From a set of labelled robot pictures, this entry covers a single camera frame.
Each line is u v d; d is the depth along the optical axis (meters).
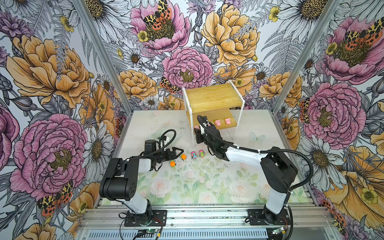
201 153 0.95
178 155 0.86
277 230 0.72
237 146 0.61
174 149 0.83
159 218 0.73
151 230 0.71
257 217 0.73
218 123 0.91
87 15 0.74
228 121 0.92
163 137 0.85
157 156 0.80
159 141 0.84
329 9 0.73
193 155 0.94
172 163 0.89
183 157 0.94
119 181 0.47
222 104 0.80
